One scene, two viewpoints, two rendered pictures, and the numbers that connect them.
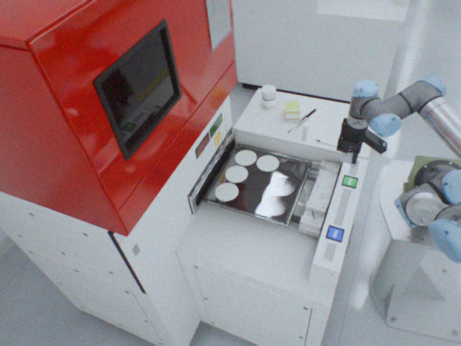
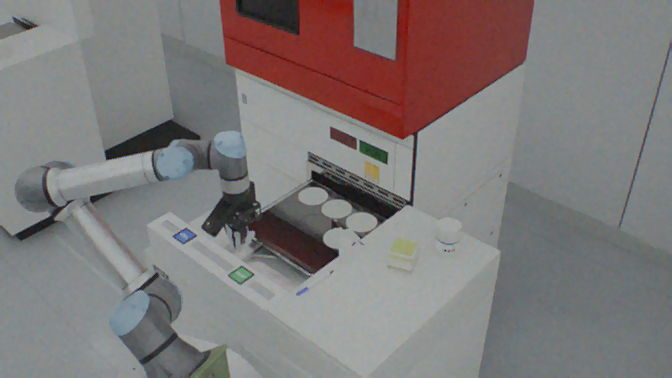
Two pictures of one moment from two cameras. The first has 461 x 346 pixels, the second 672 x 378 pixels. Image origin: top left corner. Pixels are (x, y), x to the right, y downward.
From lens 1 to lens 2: 235 cm
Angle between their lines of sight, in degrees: 74
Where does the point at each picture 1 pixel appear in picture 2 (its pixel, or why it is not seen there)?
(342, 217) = (200, 251)
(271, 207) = (267, 222)
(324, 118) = (379, 298)
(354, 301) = not seen: outside the picture
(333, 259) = (161, 225)
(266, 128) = (389, 233)
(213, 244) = (266, 194)
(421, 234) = not seen: hidden behind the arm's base
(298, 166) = (316, 263)
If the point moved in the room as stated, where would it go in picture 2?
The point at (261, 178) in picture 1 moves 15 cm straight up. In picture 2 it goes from (316, 226) to (315, 188)
